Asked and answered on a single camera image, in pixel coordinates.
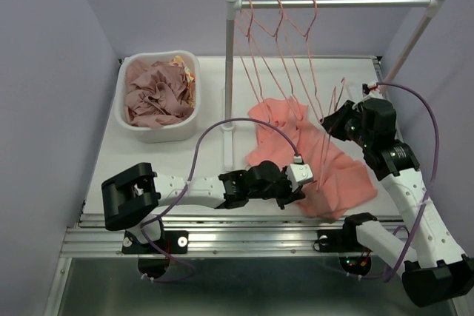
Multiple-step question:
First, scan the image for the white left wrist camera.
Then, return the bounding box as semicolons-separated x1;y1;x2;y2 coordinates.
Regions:
286;155;314;186

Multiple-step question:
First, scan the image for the white clothes rack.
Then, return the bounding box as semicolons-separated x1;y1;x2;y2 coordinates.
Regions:
220;0;451;173

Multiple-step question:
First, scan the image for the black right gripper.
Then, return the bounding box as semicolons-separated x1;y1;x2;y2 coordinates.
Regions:
318;99;374;149

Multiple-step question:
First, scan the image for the dusty pink ruffled skirt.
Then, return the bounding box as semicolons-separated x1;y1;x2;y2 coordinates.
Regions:
124;60;195;129

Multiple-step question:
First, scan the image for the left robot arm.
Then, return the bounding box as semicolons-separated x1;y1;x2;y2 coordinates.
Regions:
101;161;314;252

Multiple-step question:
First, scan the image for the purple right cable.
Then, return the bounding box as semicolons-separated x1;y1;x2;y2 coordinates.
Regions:
377;82;440;283

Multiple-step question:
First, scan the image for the pink hanger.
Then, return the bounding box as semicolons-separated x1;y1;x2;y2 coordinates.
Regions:
251;0;308;121
285;0;324;123
317;77;346;190
235;0;271;123

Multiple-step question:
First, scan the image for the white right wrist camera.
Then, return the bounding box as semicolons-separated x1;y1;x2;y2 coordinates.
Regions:
361;82;384;102

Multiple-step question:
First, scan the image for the floral orange yellow skirt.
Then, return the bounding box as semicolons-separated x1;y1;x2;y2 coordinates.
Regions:
167;56;196;108

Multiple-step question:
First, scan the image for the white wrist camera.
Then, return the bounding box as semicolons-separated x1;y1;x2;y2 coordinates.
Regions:
286;155;314;186
361;82;384;102

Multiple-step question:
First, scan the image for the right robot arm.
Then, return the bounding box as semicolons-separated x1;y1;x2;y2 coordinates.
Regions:
319;98;473;307

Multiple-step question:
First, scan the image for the coral pink skirt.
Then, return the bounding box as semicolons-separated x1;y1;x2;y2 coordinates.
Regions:
248;98;378;220

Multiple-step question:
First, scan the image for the white plastic basin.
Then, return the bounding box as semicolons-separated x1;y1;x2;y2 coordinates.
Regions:
113;50;202;143

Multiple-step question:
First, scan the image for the aluminium rail frame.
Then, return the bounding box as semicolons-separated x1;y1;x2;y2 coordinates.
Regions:
59;55;460;316

